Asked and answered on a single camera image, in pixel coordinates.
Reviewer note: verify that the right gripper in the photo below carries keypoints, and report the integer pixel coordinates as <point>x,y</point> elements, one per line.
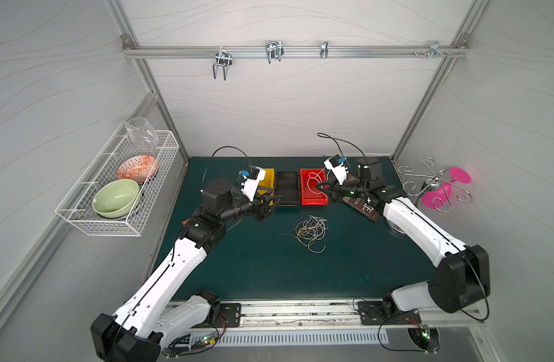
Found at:
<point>333,189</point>

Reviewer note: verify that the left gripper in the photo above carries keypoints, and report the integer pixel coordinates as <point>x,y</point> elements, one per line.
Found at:
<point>263,207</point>

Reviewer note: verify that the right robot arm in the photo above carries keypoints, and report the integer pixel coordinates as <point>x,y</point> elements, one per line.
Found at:
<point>461,275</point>

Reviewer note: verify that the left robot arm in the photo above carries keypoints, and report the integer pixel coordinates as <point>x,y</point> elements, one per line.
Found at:
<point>222,202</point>

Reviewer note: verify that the red plastic bin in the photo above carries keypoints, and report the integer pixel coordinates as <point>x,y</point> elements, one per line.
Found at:
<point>308,179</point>

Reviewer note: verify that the yellow plastic bin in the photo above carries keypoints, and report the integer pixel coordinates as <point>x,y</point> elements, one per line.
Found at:
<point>267,185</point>

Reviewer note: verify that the black plastic bin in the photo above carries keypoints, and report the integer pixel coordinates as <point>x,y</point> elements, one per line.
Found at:
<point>287,186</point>

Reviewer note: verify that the brown chips bag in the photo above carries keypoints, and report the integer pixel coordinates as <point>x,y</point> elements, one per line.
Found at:
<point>363,206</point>

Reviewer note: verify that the green tabletop mat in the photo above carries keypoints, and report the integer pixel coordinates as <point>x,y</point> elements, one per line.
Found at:
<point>324,252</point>

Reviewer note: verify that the silver glass holder stand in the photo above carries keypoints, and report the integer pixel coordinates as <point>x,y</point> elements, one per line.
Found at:
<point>410,186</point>

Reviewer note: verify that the pink plastic wine glass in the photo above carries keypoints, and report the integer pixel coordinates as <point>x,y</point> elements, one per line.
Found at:
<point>440,189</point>

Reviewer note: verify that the orange patterned bowl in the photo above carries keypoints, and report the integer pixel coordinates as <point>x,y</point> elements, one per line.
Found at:
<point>139,168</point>

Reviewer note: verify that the small metal hook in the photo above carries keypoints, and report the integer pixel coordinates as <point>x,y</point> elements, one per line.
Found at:
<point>324,49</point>

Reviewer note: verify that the metal loop hook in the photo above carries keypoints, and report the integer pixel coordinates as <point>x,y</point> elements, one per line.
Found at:
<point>274,51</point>

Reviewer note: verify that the clear glass cup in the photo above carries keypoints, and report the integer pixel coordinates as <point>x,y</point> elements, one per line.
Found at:
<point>142,134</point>

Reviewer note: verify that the green bowl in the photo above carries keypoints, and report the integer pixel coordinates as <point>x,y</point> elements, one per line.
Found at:
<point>116,199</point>

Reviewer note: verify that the metal double hook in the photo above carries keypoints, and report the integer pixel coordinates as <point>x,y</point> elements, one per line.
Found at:
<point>223,61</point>

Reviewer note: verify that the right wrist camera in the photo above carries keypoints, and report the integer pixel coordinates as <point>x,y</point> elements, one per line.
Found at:
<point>336,165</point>

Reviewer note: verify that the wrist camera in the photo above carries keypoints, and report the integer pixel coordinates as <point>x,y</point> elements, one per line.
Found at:
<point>252,176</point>
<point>336,165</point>

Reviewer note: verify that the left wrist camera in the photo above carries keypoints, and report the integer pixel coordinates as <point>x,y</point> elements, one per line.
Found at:
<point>252,176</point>

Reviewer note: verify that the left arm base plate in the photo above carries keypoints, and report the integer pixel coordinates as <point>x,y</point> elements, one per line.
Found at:
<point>229,316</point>

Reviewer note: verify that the aluminium front rail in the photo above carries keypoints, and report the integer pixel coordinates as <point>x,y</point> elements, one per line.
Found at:
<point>313,314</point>

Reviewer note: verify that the aluminium rail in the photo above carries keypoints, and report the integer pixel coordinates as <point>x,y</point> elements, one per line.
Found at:
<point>313,314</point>
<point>290,52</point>

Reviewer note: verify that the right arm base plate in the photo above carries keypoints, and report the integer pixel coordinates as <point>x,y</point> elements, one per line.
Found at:
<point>376,313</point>

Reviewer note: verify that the white wire basket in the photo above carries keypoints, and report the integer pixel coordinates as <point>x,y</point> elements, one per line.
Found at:
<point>76,208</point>

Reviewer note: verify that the metal bracket hook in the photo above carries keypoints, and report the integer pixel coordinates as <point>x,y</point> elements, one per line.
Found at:
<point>434,51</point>

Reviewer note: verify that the aluminium top rail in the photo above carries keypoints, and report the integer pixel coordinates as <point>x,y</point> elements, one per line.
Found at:
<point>290,52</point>

